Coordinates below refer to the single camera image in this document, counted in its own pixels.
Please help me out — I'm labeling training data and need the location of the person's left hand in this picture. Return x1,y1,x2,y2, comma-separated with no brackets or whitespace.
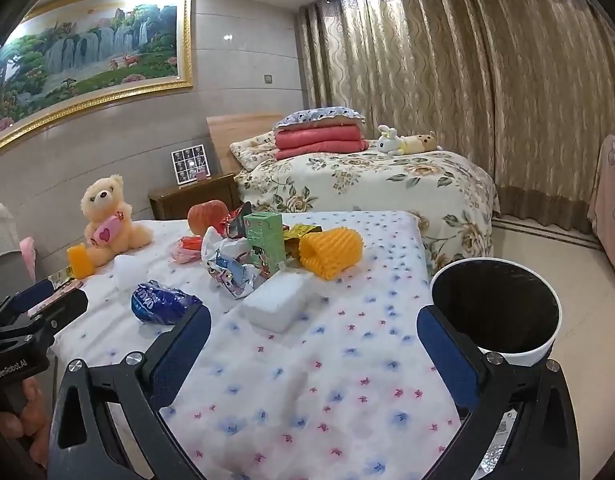
0,374,53,458

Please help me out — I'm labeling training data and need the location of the floral pillow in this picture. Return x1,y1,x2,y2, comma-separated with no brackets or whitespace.
230,131,278,171

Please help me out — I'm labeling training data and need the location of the blue dotted pillow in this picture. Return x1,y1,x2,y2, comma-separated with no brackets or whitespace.
274,106,367,131

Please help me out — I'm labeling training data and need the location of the white rabbit plush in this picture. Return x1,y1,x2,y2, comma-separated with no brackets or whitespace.
377,124,405,155

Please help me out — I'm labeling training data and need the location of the green drink carton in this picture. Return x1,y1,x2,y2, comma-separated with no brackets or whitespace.
244,211,287,278

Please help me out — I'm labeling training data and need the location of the white foam block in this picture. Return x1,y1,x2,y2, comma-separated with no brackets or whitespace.
239,269,314,333

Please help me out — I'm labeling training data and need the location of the gold framed landscape painting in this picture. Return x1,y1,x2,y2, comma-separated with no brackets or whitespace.
0,0,194,158

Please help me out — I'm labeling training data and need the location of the yellow plush toy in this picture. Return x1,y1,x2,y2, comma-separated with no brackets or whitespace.
400,131,443,155

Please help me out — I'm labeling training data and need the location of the yellow foam fruit net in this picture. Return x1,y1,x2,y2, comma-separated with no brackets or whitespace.
298,227,364,279

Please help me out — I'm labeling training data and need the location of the white woven cloth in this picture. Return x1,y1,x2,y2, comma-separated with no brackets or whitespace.
0,202,16,261

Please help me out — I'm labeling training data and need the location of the blue wrapper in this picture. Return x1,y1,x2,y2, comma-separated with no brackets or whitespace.
132,280,203,326

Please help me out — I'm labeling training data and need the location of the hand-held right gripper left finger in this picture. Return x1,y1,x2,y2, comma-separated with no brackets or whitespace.
46,304,212,480

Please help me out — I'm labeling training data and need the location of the beige patterned curtain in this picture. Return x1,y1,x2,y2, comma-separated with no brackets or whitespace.
295,0,615,233

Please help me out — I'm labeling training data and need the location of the pink red packet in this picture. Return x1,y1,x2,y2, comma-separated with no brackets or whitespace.
172,236,204,264

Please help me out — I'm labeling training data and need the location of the wooden nightstand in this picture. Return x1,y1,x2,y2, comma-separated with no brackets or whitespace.
148,173,241,221

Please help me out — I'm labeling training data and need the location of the floral bed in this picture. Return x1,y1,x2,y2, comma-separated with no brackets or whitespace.
230,135,501,273

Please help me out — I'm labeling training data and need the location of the photo collage frame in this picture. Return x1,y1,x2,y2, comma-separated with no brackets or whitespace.
171,145,209,184

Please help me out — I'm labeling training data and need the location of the yellow snack packet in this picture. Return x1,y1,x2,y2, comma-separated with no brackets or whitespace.
282,224,322,261

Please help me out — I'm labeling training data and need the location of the red apple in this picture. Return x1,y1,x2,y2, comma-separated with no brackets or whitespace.
188,200,229,237

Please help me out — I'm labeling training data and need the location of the pink heart print cloth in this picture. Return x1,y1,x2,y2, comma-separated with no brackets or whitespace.
587,134,615,288

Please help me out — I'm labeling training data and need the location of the cartoon print wrapper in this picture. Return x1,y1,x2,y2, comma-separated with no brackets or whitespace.
208,250,263,301

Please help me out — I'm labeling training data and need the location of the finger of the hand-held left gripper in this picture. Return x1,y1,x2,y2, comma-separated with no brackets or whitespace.
5,279,56,317
30,287,89,335

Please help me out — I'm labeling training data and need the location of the flower-dotted white blanket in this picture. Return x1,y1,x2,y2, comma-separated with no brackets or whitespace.
30,210,488,480

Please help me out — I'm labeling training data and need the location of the white trash bin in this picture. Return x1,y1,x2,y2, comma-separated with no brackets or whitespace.
429,257,561,367

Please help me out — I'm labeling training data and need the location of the cream teddy bear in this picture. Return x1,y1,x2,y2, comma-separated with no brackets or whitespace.
80,174,154,267

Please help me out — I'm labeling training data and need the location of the white foam wrap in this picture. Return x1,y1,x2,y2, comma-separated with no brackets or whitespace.
114,254,153,291

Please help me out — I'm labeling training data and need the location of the red snack wrapper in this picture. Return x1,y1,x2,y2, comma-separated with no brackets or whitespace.
218,202,253,240

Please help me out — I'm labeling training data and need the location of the wooden headboard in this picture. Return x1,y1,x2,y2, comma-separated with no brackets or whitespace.
206,113,284,176

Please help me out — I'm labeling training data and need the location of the white plastic bag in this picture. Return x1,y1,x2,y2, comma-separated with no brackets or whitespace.
202,226,251,266

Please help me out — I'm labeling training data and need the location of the folded pink quilt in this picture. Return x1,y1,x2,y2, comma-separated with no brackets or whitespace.
274,122,371,162

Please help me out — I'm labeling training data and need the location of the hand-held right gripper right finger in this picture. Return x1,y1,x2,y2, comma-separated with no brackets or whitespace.
416,304,581,480

